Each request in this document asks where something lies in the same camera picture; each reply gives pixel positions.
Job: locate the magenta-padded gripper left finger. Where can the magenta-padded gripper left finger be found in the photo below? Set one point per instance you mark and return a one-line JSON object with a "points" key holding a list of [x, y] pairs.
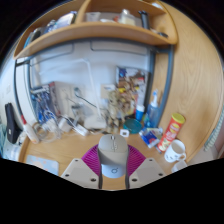
{"points": [[78, 171]]}

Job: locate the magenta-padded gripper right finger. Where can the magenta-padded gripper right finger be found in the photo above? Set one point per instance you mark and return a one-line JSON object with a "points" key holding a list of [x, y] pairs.
{"points": [[148, 171]]}

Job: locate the grey white computer mouse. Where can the grey white computer mouse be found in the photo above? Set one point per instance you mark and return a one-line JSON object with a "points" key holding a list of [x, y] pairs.
{"points": [[113, 153]]}

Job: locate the pastel printed mouse pad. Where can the pastel printed mouse pad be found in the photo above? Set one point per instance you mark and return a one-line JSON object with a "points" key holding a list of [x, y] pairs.
{"points": [[43, 164]]}

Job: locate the clear plastic food container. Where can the clear plastic food container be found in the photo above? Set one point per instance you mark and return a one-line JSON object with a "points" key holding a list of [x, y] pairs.
{"points": [[180, 166]]}

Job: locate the white printed mug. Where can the white printed mug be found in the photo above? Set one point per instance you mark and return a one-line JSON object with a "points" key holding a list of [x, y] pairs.
{"points": [[174, 151]]}

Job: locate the blue tissue packet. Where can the blue tissue packet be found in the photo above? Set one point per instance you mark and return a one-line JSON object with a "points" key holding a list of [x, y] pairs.
{"points": [[150, 137]]}

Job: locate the white power strip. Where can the white power strip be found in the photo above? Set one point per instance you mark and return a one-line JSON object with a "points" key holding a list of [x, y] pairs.
{"points": [[80, 130]]}

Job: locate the red chips can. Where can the red chips can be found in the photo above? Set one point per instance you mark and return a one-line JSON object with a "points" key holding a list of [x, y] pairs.
{"points": [[170, 133]]}

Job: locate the small white cube clock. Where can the small white cube clock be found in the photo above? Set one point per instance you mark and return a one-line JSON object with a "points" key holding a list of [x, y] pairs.
{"points": [[124, 133]]}

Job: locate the teal round tin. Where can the teal round tin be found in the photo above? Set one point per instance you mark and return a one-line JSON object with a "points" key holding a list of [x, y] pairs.
{"points": [[133, 126]]}

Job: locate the white charger block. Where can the white charger block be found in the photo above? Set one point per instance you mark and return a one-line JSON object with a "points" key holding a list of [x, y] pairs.
{"points": [[64, 124]]}

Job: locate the blue spray bottle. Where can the blue spray bottle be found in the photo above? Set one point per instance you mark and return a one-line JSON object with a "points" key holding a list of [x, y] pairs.
{"points": [[153, 113]]}

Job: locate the blue tube with white cap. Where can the blue tube with white cap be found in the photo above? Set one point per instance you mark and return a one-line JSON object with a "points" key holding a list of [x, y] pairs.
{"points": [[140, 113]]}

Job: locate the beige robot model figure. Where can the beige robot model figure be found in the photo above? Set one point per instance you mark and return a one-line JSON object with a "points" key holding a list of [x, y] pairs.
{"points": [[115, 110]]}

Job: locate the blue robot model box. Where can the blue robot model box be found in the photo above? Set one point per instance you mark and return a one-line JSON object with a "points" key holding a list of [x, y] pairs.
{"points": [[41, 103]]}

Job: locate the black bag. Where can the black bag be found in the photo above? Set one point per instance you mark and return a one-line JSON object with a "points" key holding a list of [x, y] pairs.
{"points": [[12, 125]]}

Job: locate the wooden wall shelf unit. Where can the wooden wall shelf unit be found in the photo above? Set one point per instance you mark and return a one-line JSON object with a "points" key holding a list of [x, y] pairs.
{"points": [[100, 31]]}

